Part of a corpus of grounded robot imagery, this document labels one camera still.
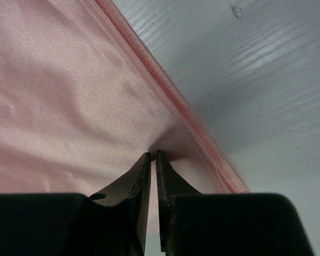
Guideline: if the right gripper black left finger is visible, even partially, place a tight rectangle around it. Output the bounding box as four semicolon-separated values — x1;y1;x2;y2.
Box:
0;153;151;255

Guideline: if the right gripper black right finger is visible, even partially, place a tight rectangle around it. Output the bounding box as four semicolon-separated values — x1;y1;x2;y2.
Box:
156;151;313;255

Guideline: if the pink satin napkin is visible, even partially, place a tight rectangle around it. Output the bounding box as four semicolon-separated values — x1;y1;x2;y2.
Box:
0;0;249;235

